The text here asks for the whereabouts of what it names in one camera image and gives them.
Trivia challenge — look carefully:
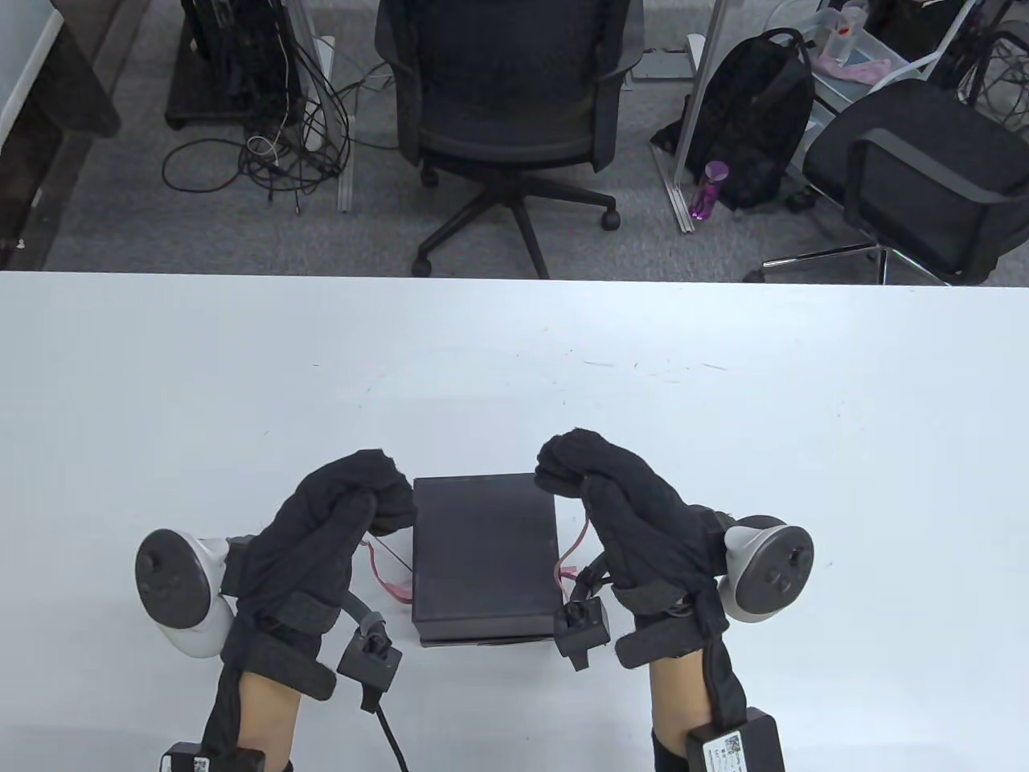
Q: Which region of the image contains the black computer tower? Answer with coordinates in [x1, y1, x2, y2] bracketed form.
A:
[165, 0, 306, 131]

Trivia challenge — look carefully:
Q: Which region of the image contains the person's left hand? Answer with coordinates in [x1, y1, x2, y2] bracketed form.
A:
[221, 449, 419, 700]

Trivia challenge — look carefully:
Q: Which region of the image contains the black gift box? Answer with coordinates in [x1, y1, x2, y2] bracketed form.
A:
[418, 634, 557, 647]

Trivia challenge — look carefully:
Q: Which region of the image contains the black backpack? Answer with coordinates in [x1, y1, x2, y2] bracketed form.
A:
[650, 28, 817, 214]

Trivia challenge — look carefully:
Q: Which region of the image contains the person's right hand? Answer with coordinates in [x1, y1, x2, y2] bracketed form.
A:
[535, 429, 728, 668]

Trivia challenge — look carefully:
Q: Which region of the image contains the person's left forearm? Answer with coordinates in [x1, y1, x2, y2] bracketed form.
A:
[201, 671, 305, 761]

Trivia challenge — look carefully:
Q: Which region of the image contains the black right forearm sensor box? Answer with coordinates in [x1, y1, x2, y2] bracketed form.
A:
[650, 706, 785, 772]

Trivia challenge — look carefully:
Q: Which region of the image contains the black mesh office chair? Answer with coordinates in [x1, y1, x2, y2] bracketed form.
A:
[375, 0, 646, 280]

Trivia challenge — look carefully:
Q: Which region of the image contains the tangle of black cables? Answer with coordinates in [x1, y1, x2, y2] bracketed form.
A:
[161, 32, 359, 214]

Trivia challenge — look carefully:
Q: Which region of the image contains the person's right forearm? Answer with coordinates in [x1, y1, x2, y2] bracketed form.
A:
[648, 643, 748, 745]

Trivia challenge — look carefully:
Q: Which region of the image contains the black chair with grey armrests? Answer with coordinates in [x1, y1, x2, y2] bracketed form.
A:
[744, 79, 1029, 286]

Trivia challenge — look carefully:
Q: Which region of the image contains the black left forearm sensor box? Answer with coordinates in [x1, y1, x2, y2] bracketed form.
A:
[159, 741, 268, 772]

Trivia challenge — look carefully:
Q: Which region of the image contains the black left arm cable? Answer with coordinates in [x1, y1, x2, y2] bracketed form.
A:
[371, 708, 412, 772]

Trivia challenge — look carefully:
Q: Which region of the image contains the grey right hand controller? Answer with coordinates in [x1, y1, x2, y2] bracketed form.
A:
[714, 515, 815, 625]

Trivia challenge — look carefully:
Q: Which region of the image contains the purple water bottle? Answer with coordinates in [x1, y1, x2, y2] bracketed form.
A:
[688, 160, 731, 223]

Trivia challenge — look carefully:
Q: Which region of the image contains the black gift box lid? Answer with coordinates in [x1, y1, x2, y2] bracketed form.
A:
[412, 474, 562, 642]

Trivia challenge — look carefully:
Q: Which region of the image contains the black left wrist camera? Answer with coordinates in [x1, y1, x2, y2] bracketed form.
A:
[336, 591, 403, 713]

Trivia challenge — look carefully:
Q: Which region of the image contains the grey left hand controller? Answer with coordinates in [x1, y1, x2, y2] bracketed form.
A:
[134, 528, 236, 660]

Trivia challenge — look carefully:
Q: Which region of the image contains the pink ribbon bow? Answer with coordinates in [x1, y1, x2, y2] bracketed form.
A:
[360, 515, 594, 606]

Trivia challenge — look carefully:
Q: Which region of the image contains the dark side desk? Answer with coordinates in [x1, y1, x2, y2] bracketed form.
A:
[0, 0, 154, 270]

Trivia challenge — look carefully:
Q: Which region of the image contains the grey hand controller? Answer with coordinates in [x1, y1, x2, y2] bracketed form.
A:
[134, 528, 236, 660]
[714, 515, 815, 625]

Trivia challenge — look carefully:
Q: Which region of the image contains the white power strip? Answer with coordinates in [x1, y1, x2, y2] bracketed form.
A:
[304, 35, 337, 152]

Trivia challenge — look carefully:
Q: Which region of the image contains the pink cloth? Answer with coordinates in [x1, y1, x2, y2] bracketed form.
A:
[812, 52, 895, 85]

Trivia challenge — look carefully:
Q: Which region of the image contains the clear plastic bin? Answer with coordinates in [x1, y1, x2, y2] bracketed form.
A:
[808, 0, 925, 91]

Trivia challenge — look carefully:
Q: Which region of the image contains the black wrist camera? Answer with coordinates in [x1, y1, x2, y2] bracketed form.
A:
[554, 567, 613, 672]
[336, 591, 403, 713]

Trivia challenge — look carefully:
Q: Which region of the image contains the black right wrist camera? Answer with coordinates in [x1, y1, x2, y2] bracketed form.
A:
[554, 567, 613, 672]

